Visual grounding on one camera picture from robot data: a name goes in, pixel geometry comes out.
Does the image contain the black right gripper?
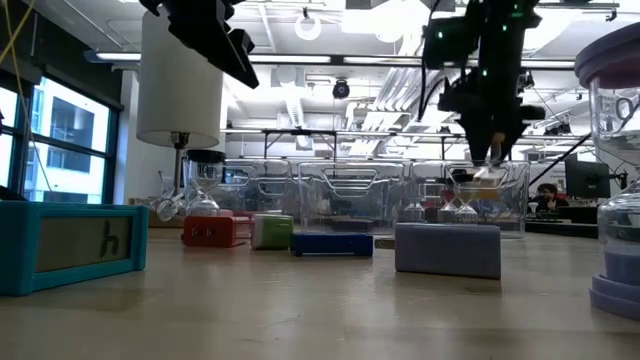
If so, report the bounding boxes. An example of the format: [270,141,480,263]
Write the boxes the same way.
[438,64,547,166]

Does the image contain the yellow sand hourglass black caps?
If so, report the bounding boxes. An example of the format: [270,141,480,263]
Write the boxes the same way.
[472,132,507,202]

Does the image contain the green sand hourglass marked 3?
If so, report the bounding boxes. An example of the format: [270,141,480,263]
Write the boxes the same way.
[452,172,481,225]

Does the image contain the blue sand hourglass marked 10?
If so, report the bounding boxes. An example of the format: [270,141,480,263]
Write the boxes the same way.
[182,148,227,217]

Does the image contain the lavender box with slots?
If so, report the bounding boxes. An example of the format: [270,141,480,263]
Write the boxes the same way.
[393,222,503,281]

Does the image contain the green white adapter cube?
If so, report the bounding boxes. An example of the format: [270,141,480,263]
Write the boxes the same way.
[250,211,295,251]

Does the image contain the blue rectangular box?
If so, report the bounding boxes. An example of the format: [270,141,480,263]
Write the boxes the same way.
[289,231,375,258]

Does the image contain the teal digital clock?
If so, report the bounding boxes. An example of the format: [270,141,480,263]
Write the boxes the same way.
[0,200,150,297]

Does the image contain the clear plastic bin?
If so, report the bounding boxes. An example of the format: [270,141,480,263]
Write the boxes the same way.
[407,159,531,237]
[298,160,409,235]
[219,158,302,221]

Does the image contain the long linear ceiling light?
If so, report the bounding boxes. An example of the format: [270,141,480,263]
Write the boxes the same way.
[247,52,576,69]

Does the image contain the white cylinder shade table lamp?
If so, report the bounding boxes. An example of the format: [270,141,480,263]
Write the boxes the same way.
[128,12,224,230]

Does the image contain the person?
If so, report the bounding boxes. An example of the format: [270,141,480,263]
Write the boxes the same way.
[532,182,571,214]

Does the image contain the fluorescent ceiling light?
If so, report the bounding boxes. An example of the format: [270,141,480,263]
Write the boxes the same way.
[83,49,144,65]

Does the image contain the black computer monitor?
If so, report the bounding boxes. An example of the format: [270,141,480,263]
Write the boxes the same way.
[564,158,612,200]

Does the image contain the black desk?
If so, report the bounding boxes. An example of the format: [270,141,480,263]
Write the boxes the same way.
[524,204,600,240]

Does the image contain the red plug adapter box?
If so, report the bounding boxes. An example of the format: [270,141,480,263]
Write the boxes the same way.
[182,214,252,249]

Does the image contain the thin black taut cable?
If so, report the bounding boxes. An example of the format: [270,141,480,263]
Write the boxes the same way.
[528,132,594,187]

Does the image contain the white ceiling duct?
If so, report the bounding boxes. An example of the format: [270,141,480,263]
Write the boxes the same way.
[272,64,307,130]

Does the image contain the white ring ceiling fixture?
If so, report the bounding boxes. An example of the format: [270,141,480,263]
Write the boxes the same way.
[293,9,324,42]

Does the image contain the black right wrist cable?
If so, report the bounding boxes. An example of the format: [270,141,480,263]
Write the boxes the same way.
[417,0,454,124]

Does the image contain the black metal rack frame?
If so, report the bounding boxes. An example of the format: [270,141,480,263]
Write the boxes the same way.
[222,127,514,162]

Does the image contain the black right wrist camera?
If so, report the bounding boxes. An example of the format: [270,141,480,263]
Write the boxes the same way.
[422,16,475,70]

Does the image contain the black ceiling dome camera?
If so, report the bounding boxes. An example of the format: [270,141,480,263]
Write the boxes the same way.
[331,78,352,101]

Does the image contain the black ceiling rail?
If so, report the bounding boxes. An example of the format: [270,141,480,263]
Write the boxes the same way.
[542,1,621,22]

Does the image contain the white lamp cable bundle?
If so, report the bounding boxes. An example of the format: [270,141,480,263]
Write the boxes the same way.
[147,169,189,223]

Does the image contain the thin yellow hanging cable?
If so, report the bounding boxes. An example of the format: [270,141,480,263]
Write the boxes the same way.
[0,0,54,194]

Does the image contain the large window dark frame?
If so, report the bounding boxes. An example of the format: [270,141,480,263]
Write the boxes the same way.
[0,74,122,205]

